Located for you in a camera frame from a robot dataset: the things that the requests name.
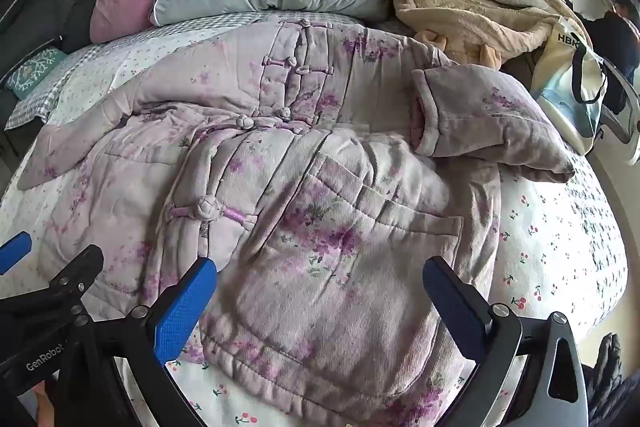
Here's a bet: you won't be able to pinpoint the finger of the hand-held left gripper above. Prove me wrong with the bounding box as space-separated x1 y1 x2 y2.
0 232 33 276
0 245 104 333

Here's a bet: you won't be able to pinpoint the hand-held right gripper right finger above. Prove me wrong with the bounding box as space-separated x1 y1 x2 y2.
422 256 590 427

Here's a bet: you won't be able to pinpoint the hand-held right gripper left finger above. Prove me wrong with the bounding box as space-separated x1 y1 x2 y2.
55 256 219 427

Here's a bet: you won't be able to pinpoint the lilac floral padded jacket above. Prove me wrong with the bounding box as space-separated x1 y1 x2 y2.
17 19 576 427

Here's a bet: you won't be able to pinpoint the cherry print bed quilt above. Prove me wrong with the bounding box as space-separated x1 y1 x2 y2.
0 9 628 427

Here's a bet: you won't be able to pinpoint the grey checkered cloth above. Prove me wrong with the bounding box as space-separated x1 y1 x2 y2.
5 74 71 130

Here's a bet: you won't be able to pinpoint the dark cloth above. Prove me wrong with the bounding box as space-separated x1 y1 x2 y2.
582 332 640 427

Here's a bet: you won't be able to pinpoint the teal patterned cushion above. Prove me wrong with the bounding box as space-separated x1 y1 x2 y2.
7 48 68 100

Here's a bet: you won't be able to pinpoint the cream tote bag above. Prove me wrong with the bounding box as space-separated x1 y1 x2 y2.
530 14 608 155

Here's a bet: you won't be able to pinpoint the beige fleece blanket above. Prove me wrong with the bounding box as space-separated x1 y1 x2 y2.
377 0 593 70

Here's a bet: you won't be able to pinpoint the white curved chair frame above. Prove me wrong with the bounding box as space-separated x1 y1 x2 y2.
597 57 640 160

